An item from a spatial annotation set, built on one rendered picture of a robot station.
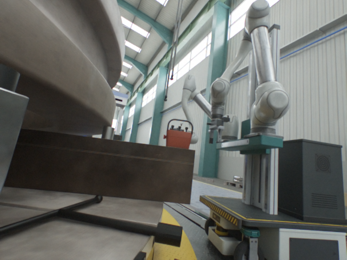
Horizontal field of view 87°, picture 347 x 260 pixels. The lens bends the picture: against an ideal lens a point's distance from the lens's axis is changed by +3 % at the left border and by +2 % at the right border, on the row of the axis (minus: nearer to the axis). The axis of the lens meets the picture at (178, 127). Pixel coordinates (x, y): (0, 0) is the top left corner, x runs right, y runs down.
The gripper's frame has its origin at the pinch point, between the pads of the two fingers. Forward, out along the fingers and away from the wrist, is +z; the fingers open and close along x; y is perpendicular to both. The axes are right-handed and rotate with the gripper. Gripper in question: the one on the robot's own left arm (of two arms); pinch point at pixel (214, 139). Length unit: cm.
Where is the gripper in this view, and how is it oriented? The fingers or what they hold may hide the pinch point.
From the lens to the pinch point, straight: 127.4
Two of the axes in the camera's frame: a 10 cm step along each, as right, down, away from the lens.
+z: -1.2, 9.7, -1.9
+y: -9.7, -1.6, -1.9
